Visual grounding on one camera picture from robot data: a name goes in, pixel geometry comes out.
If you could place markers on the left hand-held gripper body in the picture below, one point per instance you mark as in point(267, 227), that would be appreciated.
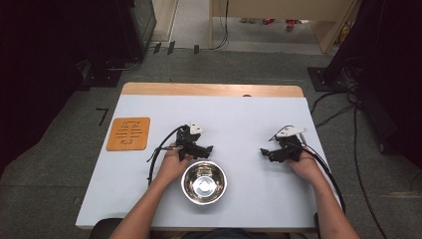
point(187, 142)

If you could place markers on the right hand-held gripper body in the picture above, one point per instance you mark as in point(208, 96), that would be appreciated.
point(288, 144)

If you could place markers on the stainless steel bowl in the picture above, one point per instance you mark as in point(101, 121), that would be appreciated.
point(204, 182)

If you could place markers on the person's left hand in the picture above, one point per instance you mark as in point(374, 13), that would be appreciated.
point(172, 166)

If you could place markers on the person's right hand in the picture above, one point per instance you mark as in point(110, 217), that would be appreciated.
point(307, 167)

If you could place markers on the white table cover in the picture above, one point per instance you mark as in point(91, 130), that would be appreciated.
point(245, 126)

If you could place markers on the wooden table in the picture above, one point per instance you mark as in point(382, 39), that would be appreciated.
point(212, 89)

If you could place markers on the orange square mat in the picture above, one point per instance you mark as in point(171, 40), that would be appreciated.
point(128, 133)

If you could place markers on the person's dark clothing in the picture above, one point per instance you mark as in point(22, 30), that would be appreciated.
point(229, 234)

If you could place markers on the dark stand base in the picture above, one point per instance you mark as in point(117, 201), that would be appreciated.
point(99, 74)

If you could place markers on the black chair armrest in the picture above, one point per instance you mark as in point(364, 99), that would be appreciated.
point(104, 229)

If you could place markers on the red object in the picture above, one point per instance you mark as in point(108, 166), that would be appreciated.
point(292, 24)
point(268, 21)

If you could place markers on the black cabinet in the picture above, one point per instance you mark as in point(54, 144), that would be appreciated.
point(139, 26)

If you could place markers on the black curtain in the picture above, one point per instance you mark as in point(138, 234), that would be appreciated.
point(43, 66)
point(388, 66)

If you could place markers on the wooden partition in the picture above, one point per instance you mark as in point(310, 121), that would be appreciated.
point(285, 8)

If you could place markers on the black stand base plate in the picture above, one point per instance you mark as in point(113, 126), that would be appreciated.
point(323, 79)

